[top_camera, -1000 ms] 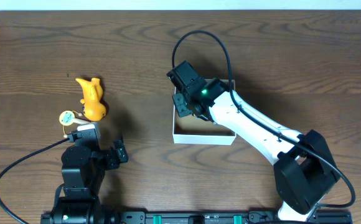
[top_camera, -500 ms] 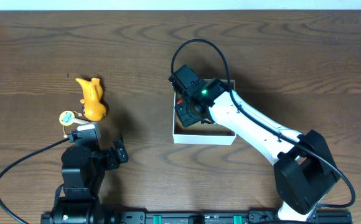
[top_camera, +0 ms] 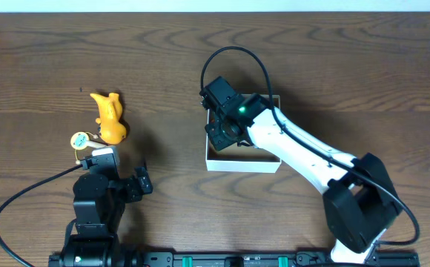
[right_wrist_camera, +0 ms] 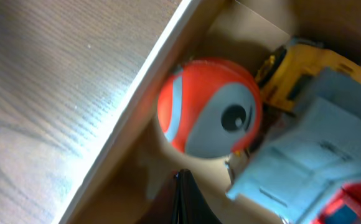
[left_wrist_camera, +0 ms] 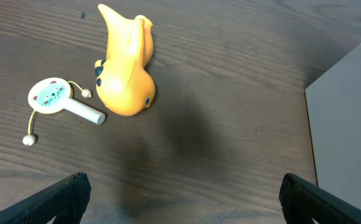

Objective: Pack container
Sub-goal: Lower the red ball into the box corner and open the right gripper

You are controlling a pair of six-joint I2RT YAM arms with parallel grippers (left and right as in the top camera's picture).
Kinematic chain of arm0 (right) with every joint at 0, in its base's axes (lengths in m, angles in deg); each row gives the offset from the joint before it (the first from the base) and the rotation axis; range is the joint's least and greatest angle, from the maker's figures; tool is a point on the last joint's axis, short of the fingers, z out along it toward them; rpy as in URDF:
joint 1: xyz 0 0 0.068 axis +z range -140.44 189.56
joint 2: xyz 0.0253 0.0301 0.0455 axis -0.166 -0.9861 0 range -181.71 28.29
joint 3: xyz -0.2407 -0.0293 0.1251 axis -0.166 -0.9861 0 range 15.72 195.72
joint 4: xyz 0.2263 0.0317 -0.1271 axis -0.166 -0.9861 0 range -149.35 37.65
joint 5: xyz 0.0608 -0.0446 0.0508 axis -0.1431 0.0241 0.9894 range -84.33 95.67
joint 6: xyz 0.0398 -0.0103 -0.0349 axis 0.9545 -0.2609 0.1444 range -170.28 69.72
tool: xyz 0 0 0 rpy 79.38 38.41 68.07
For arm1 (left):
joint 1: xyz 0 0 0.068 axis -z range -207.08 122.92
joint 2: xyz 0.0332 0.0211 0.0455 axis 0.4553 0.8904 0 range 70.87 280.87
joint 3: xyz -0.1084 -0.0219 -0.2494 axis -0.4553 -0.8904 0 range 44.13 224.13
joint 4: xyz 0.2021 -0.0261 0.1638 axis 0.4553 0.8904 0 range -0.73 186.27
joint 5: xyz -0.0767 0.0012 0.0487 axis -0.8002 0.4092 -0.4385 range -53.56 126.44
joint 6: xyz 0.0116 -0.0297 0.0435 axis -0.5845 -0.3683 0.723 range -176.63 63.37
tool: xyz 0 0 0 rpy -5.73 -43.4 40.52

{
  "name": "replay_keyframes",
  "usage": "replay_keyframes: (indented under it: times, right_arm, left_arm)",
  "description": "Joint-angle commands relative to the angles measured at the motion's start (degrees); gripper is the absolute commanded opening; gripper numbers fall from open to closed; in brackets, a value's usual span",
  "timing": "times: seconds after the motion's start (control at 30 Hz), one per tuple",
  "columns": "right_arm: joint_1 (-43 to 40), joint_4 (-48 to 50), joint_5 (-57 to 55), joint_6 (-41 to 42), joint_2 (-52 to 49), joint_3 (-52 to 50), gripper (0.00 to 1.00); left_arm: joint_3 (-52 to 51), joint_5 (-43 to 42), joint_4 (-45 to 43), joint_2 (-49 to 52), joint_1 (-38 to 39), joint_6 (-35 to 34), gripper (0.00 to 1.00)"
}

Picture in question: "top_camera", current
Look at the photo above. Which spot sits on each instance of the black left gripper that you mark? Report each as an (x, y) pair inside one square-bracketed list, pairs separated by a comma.
[(138, 182)]

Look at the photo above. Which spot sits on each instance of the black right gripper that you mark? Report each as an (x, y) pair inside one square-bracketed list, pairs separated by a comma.
[(219, 141)]

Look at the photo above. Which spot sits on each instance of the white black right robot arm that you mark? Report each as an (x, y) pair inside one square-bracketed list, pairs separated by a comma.
[(359, 199)]

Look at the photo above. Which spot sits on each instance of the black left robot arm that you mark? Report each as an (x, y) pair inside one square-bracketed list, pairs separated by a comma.
[(100, 197)]

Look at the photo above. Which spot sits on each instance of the orange rubber animal toy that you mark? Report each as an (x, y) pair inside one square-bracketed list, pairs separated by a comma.
[(111, 130)]

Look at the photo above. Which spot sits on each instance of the yellow round rattle toy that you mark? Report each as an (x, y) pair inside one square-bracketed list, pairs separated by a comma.
[(82, 140)]

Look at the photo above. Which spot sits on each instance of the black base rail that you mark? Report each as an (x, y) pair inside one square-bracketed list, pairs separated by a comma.
[(298, 258)]

